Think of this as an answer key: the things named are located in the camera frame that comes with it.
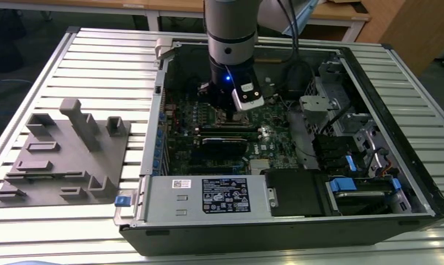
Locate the black graphics card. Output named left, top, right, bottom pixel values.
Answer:
left=202, top=136, right=251, bottom=160

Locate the wooden desk white frame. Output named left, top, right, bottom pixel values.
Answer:
left=147, top=0, right=372, bottom=43
left=0, top=0, right=151, bottom=31

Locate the black connector block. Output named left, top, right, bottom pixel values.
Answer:
left=312, top=135, right=362, bottom=169

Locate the wooden cabinet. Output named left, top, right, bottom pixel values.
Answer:
left=356, top=0, right=444, bottom=75

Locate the black plastic shroud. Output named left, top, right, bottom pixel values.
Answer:
left=264, top=168, right=336, bottom=218

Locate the coloured wire bundle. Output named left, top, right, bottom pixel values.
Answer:
left=376, top=162, right=396, bottom=178

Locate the blue plastic tab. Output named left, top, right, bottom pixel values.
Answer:
left=342, top=154, right=358, bottom=172

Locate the green motherboard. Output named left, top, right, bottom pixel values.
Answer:
left=162, top=89, right=307, bottom=176

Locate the grey flat ribbon cable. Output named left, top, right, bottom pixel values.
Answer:
left=287, top=109, right=319, bottom=169

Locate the grey parts rack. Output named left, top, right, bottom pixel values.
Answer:
left=0, top=99, right=132, bottom=208

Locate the grey plastic case latch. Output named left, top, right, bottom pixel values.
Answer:
left=154, top=38, right=175, bottom=60

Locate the hard disk in blue carrier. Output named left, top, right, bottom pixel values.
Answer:
left=327, top=177, right=403, bottom=216

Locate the black PC case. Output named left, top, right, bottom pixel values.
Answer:
left=118, top=37, right=444, bottom=257

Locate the black expansion slot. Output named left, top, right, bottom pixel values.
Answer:
left=188, top=165, right=247, bottom=176

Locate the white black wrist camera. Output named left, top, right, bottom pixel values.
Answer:
left=231, top=81, right=266, bottom=112

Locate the grey power supply unit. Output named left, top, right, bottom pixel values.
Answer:
left=139, top=174, right=274, bottom=222

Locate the silver metal drive cage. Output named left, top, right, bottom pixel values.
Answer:
left=304, top=60, right=396, bottom=177

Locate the thick black cable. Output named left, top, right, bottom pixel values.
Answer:
left=319, top=100, right=355, bottom=137
left=284, top=59, right=315, bottom=93

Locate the CPU socket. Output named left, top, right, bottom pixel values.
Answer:
left=214, top=109, right=256, bottom=128

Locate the small silver heatsink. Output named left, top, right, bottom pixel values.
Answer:
left=250, top=158, right=272, bottom=169

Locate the grey metal bracket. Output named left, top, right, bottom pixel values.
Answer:
left=299, top=95, right=338, bottom=122

